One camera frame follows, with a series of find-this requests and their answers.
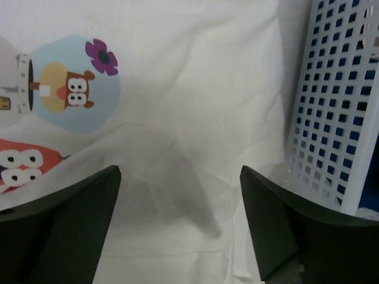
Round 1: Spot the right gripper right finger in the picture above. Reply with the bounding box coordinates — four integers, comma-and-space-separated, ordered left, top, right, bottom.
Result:
240, 166, 378, 283

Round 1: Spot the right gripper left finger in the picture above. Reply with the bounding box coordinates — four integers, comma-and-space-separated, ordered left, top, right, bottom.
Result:
1, 166, 121, 284

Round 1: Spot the blue t shirt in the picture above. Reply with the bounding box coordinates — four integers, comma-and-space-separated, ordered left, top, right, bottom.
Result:
298, 8, 379, 214

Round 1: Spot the white graphic print t shirt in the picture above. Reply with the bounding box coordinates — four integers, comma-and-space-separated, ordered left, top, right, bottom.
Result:
1, 1, 311, 283

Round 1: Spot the white plastic basket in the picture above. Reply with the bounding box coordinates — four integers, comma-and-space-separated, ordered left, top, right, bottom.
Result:
284, 0, 379, 220

